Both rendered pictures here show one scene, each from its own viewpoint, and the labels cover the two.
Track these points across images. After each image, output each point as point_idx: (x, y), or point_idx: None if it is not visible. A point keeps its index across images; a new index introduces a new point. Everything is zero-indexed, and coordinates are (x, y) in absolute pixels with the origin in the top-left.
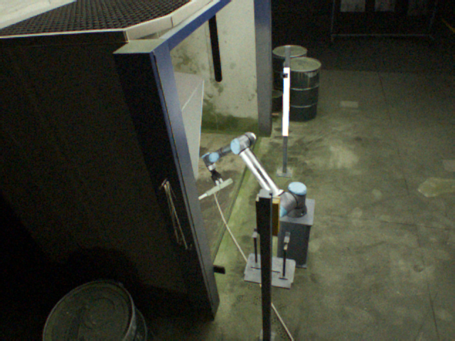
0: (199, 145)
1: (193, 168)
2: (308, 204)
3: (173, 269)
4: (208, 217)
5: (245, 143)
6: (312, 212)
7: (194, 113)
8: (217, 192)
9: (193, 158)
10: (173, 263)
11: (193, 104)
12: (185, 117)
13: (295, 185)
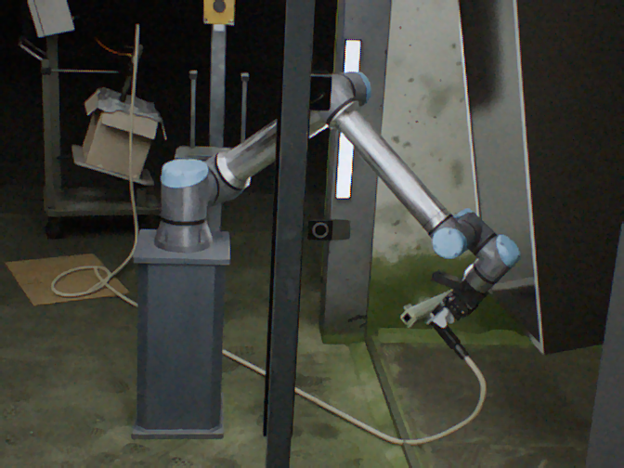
0: (531, 214)
1: (554, 309)
2: (151, 250)
3: (418, 258)
4: (472, 448)
5: None
6: (140, 241)
7: (546, 87)
8: None
9: (556, 270)
10: (413, 234)
11: (551, 55)
12: (577, 105)
13: (190, 165)
